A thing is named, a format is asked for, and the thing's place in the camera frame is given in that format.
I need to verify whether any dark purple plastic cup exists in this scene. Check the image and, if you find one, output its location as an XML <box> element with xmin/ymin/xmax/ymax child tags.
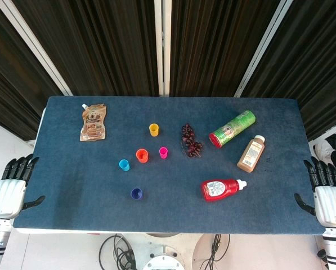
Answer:
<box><xmin>130</xmin><ymin>187</ymin><xmax>144</xmax><ymax>200</ymax></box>

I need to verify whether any red ketchup bottle white cap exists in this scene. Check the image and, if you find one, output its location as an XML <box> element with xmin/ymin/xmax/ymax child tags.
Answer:
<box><xmin>200</xmin><ymin>178</ymin><xmax>248</xmax><ymax>203</ymax></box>

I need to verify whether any dark red grape bunch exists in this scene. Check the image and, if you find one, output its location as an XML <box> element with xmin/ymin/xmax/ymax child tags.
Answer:
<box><xmin>180</xmin><ymin>123</ymin><xmax>204</xmax><ymax>158</ymax></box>

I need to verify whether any brown spouted sauce pouch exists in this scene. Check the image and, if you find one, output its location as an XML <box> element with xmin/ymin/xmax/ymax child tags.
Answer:
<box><xmin>79</xmin><ymin>103</ymin><xmax>107</xmax><ymax>142</ymax></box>

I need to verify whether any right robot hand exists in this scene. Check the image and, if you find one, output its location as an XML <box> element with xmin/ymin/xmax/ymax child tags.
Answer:
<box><xmin>293</xmin><ymin>156</ymin><xmax>336</xmax><ymax>228</ymax></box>

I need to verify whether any blue table cloth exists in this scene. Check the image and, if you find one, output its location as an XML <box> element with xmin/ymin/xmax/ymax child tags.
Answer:
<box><xmin>12</xmin><ymin>96</ymin><xmax>333</xmax><ymax>236</ymax></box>

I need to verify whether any white frame post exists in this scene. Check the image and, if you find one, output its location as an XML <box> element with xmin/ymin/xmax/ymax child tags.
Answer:
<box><xmin>0</xmin><ymin>0</ymin><xmax>73</xmax><ymax>96</ymax></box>
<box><xmin>234</xmin><ymin>0</ymin><xmax>294</xmax><ymax>98</ymax></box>
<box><xmin>154</xmin><ymin>0</ymin><xmax>173</xmax><ymax>97</ymax></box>

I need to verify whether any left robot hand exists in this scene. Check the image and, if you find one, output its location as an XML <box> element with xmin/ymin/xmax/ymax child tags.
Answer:
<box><xmin>0</xmin><ymin>154</ymin><xmax>46</xmax><ymax>220</ymax></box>

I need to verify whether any dark brown curtain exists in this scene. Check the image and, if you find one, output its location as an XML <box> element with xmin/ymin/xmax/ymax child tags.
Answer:
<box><xmin>0</xmin><ymin>0</ymin><xmax>336</xmax><ymax>143</ymax></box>

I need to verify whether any black floor cable bundle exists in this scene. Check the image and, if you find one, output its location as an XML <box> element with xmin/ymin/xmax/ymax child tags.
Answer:
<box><xmin>99</xmin><ymin>233</ymin><xmax>137</xmax><ymax>270</ymax></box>
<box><xmin>197</xmin><ymin>233</ymin><xmax>232</xmax><ymax>270</ymax></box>

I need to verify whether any green chips can red lid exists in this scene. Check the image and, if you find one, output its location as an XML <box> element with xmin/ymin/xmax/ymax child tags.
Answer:
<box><xmin>208</xmin><ymin>110</ymin><xmax>257</xmax><ymax>149</ymax></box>

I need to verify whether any orange plastic cup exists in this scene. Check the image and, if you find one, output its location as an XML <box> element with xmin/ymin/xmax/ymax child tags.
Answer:
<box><xmin>136</xmin><ymin>148</ymin><xmax>149</xmax><ymax>164</ymax></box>

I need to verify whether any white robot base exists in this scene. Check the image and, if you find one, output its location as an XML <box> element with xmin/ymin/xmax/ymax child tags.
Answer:
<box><xmin>122</xmin><ymin>232</ymin><xmax>205</xmax><ymax>270</ymax></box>

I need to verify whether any brown juice bottle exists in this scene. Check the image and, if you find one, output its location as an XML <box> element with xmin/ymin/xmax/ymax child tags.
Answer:
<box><xmin>236</xmin><ymin>134</ymin><xmax>266</xmax><ymax>174</ymax></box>

